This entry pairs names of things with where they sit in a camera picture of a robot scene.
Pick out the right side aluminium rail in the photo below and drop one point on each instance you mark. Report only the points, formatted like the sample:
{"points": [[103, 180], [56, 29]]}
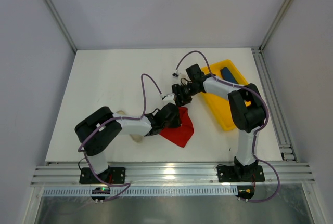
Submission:
{"points": [[280, 127]]}

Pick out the yellow plastic bin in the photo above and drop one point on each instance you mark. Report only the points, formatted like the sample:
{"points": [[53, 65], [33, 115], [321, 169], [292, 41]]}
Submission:
{"points": [[220, 107]]}

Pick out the right controller board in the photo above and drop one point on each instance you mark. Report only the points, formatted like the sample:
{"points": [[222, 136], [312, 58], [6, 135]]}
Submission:
{"points": [[245, 192]]}

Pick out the left aluminium frame post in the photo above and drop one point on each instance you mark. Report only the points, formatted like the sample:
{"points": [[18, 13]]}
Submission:
{"points": [[60, 24]]}

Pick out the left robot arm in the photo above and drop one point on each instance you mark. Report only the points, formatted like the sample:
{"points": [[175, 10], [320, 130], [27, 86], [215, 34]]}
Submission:
{"points": [[98, 130]]}

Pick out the slotted cable duct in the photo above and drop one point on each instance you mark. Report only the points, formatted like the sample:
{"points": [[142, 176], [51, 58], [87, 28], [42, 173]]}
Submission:
{"points": [[202, 190]]}

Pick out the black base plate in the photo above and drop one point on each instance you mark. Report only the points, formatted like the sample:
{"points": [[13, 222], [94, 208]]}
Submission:
{"points": [[113, 175], [237, 173]]}

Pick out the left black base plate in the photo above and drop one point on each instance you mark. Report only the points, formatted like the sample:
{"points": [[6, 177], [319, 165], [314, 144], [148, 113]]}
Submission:
{"points": [[113, 175]]}

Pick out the red paper napkin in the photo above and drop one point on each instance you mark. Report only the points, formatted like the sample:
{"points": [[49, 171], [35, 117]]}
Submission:
{"points": [[180, 136]]}

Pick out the left controller board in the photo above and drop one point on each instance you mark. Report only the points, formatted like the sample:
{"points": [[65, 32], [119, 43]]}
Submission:
{"points": [[100, 194]]}

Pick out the aluminium frame post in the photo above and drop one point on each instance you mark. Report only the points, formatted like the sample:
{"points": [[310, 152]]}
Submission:
{"points": [[283, 9], [60, 24]]}

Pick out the controller board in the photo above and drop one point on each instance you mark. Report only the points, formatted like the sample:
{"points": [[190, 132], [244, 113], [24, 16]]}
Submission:
{"points": [[100, 194], [245, 192]]}

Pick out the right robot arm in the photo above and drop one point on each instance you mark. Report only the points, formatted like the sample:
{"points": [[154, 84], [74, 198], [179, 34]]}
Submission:
{"points": [[249, 114]]}

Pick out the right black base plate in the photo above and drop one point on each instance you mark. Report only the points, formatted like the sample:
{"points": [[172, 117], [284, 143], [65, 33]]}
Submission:
{"points": [[237, 173]]}

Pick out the aluminium mounting rail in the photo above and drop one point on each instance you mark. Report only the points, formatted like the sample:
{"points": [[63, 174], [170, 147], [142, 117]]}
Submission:
{"points": [[139, 174]]}

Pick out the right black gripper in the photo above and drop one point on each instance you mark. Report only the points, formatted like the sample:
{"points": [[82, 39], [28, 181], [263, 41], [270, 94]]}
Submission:
{"points": [[178, 94]]}

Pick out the right aluminium frame post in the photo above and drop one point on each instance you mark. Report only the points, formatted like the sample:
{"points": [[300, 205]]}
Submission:
{"points": [[283, 9]]}

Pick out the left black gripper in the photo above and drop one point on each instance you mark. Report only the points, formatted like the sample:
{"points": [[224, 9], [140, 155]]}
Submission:
{"points": [[174, 121]]}

